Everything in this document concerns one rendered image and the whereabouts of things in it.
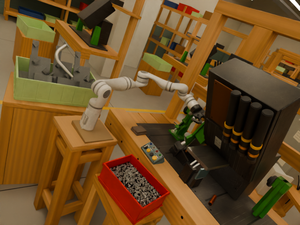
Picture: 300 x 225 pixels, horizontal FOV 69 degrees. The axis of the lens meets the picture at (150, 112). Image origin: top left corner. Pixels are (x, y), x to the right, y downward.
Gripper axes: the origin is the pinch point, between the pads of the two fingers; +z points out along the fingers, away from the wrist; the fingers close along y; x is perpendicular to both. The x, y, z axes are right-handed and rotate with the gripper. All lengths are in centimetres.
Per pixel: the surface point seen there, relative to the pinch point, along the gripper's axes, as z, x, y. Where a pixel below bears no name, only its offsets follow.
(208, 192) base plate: 35.5, 7.9, -20.8
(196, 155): 21.3, -20.1, -19.9
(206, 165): 28.3, -21.3, -18.6
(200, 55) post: -59, 7, 32
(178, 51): -428, 380, 174
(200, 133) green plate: 6.2, -5.3, -8.3
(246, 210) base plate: 52, 17, -6
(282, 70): -350, 699, 618
